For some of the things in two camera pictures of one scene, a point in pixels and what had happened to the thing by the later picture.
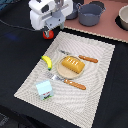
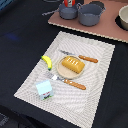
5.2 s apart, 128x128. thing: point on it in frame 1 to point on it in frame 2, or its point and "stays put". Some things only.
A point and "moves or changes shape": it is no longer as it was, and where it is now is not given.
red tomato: (51, 35) moves or changes shape
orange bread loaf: (73, 64) stays put
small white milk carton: (45, 89) stays put
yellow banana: (48, 61) stays put
